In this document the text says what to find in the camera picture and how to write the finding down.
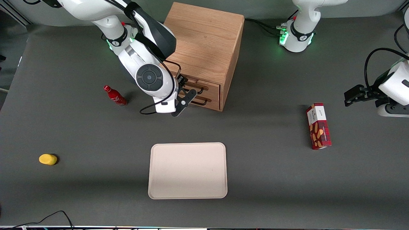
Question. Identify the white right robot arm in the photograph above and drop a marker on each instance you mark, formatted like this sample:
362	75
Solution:
96	9

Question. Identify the red cola bottle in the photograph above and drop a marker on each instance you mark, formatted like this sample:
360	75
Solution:
115	96

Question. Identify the wooden drawer cabinet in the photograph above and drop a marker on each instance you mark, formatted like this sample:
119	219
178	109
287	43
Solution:
207	41

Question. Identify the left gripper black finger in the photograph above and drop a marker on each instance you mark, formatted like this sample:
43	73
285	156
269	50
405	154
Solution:
351	102
354	90

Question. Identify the aluminium frame rail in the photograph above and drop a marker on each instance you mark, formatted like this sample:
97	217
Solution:
19	16

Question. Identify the beige plastic tray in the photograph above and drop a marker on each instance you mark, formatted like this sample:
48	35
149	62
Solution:
188	172

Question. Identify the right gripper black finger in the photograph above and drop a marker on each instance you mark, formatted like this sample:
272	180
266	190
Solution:
181	90
182	80

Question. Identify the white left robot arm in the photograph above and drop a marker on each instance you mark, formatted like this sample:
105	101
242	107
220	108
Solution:
300	38

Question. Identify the yellow sponge cylinder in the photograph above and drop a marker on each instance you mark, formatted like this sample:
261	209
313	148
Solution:
48	159

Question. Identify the red cookie box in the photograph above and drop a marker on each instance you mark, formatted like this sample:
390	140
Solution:
319	127

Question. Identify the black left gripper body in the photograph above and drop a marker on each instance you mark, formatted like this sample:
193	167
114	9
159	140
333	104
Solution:
372	93

